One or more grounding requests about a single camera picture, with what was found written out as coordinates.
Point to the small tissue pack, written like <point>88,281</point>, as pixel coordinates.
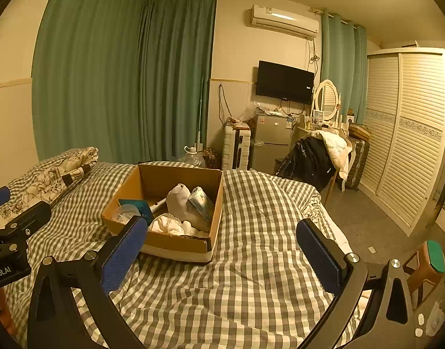
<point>201,202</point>

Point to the wooden stool green seat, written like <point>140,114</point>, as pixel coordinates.
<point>425,269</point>

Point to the clear plastic lid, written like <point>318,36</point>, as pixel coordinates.
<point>124,213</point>

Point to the floral patterned pillow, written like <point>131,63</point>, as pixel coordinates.
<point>48,181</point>

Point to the white air conditioner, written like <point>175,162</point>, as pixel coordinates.
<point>282,21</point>

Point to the white ribbed suitcase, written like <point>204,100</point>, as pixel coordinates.
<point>236,147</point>

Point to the chair with clothes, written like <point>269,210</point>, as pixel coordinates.
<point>318,159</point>

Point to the teal handled brush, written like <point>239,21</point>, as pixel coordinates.
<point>147,210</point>

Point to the white louvered wardrobe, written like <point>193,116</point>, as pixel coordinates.
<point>405,113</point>

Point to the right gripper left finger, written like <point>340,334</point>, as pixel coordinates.
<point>119,252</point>

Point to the white oval vanity mirror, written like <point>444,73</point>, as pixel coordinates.
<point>326,99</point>

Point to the white knit glove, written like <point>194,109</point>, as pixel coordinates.
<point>178,205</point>

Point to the clear water jug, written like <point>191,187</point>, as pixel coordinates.
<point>193,157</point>

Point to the brown cardboard box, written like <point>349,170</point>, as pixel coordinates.
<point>167,236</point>

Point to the green curtain left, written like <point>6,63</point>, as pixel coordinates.
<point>129,77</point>

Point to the grey mini fridge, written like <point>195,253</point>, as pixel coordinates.
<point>270,140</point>

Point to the black wall television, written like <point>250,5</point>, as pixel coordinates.
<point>284,82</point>

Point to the green curtain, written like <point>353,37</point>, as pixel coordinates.
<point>129,77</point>
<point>345,63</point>

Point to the green curtain right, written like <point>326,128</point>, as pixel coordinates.
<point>345,63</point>

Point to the dark suitcase by wardrobe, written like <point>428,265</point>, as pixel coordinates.
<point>361,151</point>

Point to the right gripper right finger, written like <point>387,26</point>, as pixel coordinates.
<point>324,256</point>

